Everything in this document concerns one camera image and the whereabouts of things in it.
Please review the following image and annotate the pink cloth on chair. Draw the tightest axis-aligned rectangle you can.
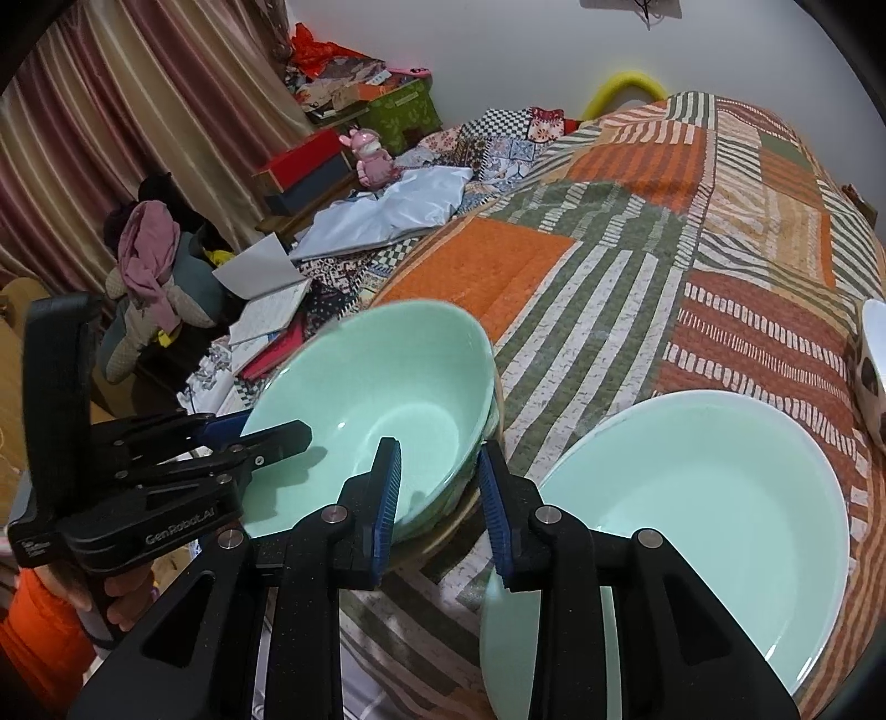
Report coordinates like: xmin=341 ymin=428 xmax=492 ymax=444
xmin=117 ymin=199 xmax=180 ymax=333

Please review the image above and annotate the small black wall monitor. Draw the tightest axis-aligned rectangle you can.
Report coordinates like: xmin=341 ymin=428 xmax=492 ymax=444
xmin=580 ymin=0 xmax=682 ymax=23

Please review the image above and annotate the red plastic bag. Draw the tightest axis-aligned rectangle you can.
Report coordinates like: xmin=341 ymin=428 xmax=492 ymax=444
xmin=290 ymin=23 xmax=363 ymax=80

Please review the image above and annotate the yellow foam tube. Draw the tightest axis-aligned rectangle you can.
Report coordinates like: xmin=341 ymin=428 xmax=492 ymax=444
xmin=581 ymin=70 xmax=668 ymax=121

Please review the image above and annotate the mint green bowl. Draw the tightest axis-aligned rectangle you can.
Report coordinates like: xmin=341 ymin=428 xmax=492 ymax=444
xmin=242 ymin=300 xmax=497 ymax=537

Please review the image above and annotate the pink bowl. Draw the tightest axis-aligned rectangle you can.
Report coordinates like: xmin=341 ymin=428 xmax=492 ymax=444
xmin=388 ymin=378 xmax=504 ymax=573

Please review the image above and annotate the person's left hand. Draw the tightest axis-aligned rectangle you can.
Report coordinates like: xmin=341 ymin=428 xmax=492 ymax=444
xmin=36 ymin=565 xmax=154 ymax=631

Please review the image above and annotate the red box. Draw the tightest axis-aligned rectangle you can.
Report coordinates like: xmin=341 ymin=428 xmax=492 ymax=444
xmin=253 ymin=127 xmax=346 ymax=197

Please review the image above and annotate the checkered patchwork quilt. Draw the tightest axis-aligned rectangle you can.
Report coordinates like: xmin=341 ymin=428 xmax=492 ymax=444
xmin=395 ymin=106 xmax=580 ymax=214

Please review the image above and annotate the patchwork striped bedspread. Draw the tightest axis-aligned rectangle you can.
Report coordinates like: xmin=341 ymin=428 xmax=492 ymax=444
xmin=302 ymin=91 xmax=884 ymax=717

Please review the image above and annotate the white spotted bowl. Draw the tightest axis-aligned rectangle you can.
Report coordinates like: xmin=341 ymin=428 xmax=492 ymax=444
xmin=850 ymin=299 xmax=886 ymax=451

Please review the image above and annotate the open notebook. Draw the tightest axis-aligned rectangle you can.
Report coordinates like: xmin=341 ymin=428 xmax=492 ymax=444
xmin=230 ymin=279 xmax=311 ymax=345

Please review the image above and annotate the mint green plate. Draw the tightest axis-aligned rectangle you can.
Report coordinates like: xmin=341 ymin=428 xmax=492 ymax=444
xmin=481 ymin=390 xmax=848 ymax=718

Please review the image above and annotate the pink pig toy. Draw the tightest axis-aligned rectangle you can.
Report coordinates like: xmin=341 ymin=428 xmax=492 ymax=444
xmin=338 ymin=127 xmax=401 ymax=191

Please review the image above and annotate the dark blue box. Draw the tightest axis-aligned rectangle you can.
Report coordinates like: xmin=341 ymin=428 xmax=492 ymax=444
xmin=264 ymin=153 xmax=353 ymax=216

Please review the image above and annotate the striped brown curtain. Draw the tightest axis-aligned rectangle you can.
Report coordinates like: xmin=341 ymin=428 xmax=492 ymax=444
xmin=2 ymin=2 xmax=312 ymax=292

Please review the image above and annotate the orange sleeve forearm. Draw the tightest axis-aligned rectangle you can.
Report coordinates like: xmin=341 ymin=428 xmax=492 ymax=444
xmin=2 ymin=570 xmax=96 ymax=718

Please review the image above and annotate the white plastic bag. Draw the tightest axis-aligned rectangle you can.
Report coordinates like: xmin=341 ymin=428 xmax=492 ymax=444
xmin=290 ymin=165 xmax=473 ymax=261

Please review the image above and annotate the green storage box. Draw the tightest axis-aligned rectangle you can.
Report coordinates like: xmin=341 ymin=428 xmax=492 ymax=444
xmin=356 ymin=80 xmax=441 ymax=156

